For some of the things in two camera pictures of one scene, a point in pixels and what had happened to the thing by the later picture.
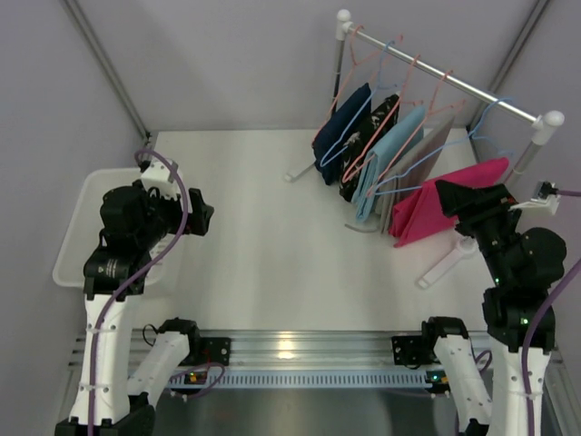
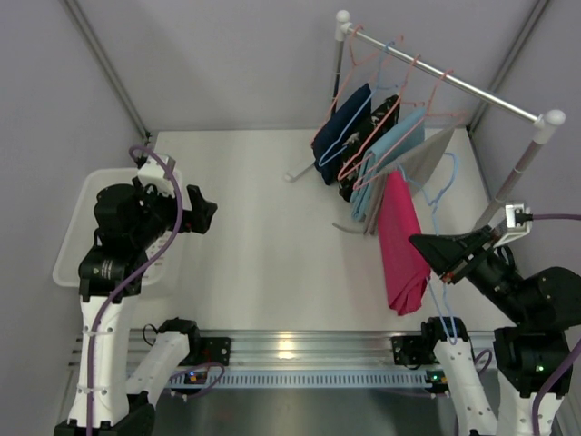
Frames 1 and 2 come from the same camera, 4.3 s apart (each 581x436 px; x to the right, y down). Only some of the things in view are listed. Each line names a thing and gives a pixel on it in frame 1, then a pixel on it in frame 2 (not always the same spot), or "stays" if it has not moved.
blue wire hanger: (377, 89) stays
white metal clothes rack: (540, 125) stays
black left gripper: (192, 211) stays
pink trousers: (422, 210) to (407, 273)
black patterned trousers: (359, 146) stays
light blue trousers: (402, 137) stays
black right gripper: (479, 214) to (466, 256)
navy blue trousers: (328, 145) stays
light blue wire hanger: (441, 147) to (437, 232)
